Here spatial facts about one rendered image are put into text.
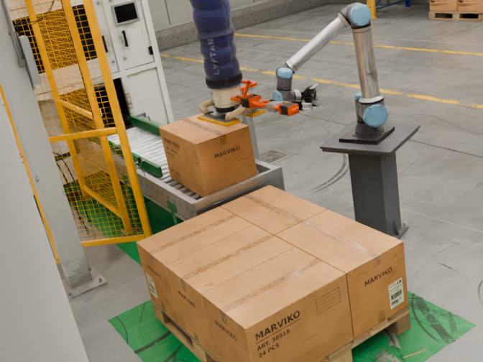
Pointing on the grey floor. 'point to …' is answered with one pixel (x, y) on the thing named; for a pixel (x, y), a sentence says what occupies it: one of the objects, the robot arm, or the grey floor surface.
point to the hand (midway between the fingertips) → (320, 95)
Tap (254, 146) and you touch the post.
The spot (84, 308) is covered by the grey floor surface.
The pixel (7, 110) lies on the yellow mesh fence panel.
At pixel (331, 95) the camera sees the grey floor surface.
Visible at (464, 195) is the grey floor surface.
